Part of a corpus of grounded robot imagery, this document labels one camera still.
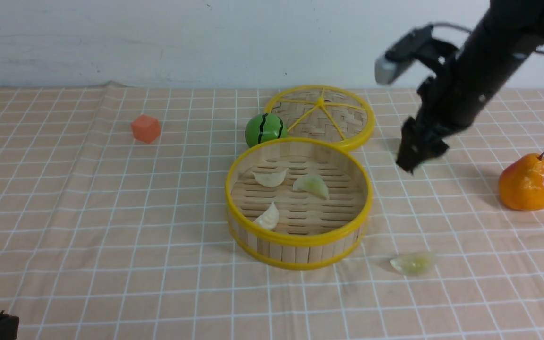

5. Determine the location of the pale green dumpling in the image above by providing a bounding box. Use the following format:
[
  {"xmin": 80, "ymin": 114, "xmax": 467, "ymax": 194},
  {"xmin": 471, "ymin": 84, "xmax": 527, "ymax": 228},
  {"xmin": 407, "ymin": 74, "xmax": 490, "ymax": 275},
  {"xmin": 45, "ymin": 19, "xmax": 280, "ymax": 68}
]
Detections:
[
  {"xmin": 293, "ymin": 174, "xmax": 330, "ymax": 200},
  {"xmin": 389, "ymin": 251, "xmax": 437, "ymax": 276}
]

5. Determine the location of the orange foam cube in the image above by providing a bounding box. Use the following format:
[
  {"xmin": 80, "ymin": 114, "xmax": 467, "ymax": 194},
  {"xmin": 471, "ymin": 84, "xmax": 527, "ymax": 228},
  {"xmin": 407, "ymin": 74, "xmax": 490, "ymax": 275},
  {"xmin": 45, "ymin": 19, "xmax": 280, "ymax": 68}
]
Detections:
[{"xmin": 130, "ymin": 114, "xmax": 162, "ymax": 144}]

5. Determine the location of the white dumpling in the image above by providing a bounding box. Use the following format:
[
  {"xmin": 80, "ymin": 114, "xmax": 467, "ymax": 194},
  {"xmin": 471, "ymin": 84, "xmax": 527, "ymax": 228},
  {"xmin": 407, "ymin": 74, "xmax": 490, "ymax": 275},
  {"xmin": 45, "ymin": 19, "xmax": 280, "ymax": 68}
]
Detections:
[
  {"xmin": 253, "ymin": 202, "xmax": 280, "ymax": 230},
  {"xmin": 253, "ymin": 169, "xmax": 288, "ymax": 188}
]

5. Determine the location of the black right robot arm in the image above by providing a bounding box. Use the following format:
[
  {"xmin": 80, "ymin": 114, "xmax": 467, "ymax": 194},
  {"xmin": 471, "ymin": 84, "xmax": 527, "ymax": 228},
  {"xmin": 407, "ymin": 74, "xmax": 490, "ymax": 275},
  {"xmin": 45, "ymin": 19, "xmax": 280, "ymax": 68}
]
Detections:
[{"xmin": 385, "ymin": 0, "xmax": 544, "ymax": 172}]

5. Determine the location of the bamboo steamer tray yellow rim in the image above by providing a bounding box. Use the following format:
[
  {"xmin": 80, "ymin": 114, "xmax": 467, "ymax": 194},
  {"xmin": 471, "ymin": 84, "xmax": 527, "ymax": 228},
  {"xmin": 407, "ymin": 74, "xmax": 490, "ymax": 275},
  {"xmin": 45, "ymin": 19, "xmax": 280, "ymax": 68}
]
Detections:
[{"xmin": 225, "ymin": 138, "xmax": 374, "ymax": 270}]

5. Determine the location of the green watermelon toy ball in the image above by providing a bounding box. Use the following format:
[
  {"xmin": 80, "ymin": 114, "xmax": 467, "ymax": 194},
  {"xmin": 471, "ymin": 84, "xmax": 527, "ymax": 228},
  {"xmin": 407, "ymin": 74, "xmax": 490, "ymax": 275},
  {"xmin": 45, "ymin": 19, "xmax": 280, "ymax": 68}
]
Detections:
[{"xmin": 244, "ymin": 113, "xmax": 288, "ymax": 148}]

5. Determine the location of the beige checkered tablecloth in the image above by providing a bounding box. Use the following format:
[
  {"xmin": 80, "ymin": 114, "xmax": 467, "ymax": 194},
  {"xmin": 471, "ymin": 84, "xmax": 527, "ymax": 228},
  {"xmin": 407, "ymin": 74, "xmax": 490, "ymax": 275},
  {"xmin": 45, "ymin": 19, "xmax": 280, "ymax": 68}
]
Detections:
[{"xmin": 0, "ymin": 84, "xmax": 544, "ymax": 340}]

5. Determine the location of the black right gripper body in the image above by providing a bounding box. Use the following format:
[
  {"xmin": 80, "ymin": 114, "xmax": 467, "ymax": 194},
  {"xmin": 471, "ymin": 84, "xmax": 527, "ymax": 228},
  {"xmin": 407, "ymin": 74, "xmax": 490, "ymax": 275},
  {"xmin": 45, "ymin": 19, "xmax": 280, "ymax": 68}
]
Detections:
[{"xmin": 402, "ymin": 77, "xmax": 485, "ymax": 142}]

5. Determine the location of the woven bamboo steamer lid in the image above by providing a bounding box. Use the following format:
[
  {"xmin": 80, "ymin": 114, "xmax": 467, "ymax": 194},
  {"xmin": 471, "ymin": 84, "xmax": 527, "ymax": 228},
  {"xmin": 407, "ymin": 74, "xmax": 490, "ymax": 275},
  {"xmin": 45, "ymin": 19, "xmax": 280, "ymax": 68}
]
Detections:
[{"xmin": 265, "ymin": 85, "xmax": 376, "ymax": 151}]

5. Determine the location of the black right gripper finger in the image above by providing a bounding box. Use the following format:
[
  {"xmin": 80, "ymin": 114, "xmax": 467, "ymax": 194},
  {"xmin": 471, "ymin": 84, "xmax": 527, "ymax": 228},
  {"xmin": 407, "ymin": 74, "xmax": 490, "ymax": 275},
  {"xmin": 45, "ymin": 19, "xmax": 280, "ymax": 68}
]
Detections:
[
  {"xmin": 396, "ymin": 118, "xmax": 419, "ymax": 173},
  {"xmin": 418, "ymin": 138, "xmax": 450, "ymax": 163}
]

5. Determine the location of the orange red toy pear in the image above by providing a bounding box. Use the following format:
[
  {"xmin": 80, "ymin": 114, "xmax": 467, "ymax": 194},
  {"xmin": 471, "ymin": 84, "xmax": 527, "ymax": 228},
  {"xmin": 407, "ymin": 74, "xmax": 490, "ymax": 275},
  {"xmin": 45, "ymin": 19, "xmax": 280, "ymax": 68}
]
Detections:
[{"xmin": 498, "ymin": 150, "xmax": 544, "ymax": 211}]

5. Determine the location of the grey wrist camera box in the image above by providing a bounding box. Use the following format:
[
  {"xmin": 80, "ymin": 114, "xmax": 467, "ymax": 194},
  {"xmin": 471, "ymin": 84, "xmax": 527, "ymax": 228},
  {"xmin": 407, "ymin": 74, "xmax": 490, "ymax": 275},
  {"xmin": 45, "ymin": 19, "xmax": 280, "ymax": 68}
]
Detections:
[{"xmin": 375, "ymin": 25, "xmax": 433, "ymax": 86}]

